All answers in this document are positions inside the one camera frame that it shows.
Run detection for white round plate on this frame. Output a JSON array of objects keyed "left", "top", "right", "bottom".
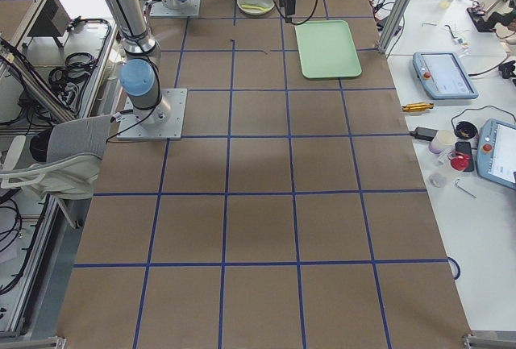
[{"left": 236, "top": 0, "right": 276, "bottom": 16}]

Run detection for mint green tray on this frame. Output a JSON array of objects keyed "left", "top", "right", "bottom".
[{"left": 295, "top": 20, "right": 362, "bottom": 79}]

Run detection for gold metal cylinder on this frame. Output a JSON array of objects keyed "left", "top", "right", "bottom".
[{"left": 402, "top": 102, "right": 435, "bottom": 113}]

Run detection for far teach pendant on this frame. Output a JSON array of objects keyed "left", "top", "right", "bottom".
[{"left": 412, "top": 52, "right": 478, "bottom": 100}]

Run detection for teach pendant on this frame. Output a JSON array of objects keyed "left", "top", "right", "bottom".
[
  {"left": 476, "top": 118, "right": 515, "bottom": 189},
  {"left": 412, "top": 52, "right": 478, "bottom": 100}
]

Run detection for white paper cup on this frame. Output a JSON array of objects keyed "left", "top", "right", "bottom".
[{"left": 428, "top": 130, "right": 456, "bottom": 155}]

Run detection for black smartphone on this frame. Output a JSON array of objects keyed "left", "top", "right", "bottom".
[{"left": 455, "top": 141, "right": 475, "bottom": 172}]

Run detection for near teach pendant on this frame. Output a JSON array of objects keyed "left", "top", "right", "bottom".
[{"left": 476, "top": 118, "right": 515, "bottom": 189}]

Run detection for grey office chair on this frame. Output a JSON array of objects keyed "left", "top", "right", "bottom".
[{"left": 1, "top": 114, "right": 111, "bottom": 228}]

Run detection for aluminium frame post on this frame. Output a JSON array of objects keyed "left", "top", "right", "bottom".
[{"left": 377, "top": 0, "right": 410, "bottom": 53}]

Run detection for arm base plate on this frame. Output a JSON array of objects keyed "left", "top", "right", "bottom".
[
  {"left": 117, "top": 89, "right": 188, "bottom": 140},
  {"left": 149, "top": 0, "right": 201, "bottom": 19}
]

